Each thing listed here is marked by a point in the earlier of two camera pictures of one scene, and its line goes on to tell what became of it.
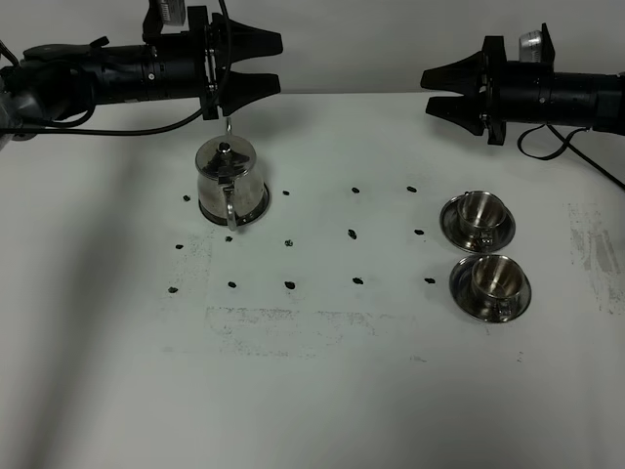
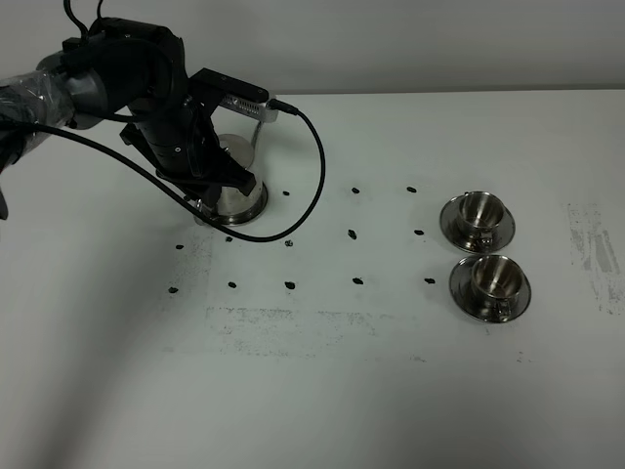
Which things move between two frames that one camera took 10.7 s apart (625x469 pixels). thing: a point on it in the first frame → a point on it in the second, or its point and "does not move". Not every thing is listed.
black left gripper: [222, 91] → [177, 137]
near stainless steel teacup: [497, 282] does not move
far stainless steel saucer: [454, 233] does not move
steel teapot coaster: [241, 220] does not move
